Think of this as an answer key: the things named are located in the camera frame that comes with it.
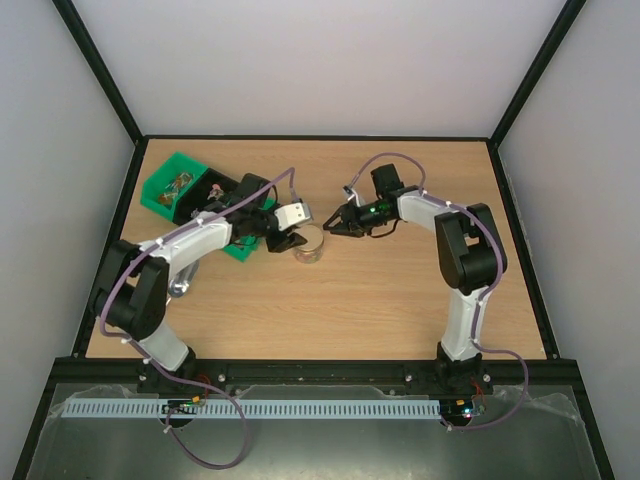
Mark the clear glass jar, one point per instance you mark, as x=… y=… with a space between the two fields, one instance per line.
x=309 y=253

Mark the white jar lid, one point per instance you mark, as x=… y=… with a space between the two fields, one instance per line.
x=313 y=236

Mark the black aluminium frame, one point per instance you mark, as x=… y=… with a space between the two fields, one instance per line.
x=552 y=370

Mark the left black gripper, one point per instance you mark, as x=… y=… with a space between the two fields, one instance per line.
x=285 y=242

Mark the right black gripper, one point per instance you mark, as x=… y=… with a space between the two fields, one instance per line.
x=348 y=218

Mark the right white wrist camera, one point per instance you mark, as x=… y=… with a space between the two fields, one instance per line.
x=352 y=196

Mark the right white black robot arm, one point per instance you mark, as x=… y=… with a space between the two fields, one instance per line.
x=471 y=259

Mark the green bin of sticks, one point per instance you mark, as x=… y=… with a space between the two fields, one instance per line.
x=169 y=183

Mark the light blue cable duct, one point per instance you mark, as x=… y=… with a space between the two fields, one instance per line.
x=130 y=408

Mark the black bin of lollipops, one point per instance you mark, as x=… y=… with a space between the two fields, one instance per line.
x=208 y=188

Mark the green bin of gummies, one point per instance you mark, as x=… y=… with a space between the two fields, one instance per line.
x=242 y=249

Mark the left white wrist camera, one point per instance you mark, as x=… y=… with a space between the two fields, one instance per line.
x=293 y=215

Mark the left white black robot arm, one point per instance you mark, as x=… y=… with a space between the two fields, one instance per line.
x=129 y=298

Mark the metal candy scoop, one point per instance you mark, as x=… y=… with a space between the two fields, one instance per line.
x=181 y=283

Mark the metal front tray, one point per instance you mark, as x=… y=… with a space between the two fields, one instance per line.
x=515 y=435

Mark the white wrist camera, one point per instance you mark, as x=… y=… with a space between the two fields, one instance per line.
x=352 y=196
x=293 y=215

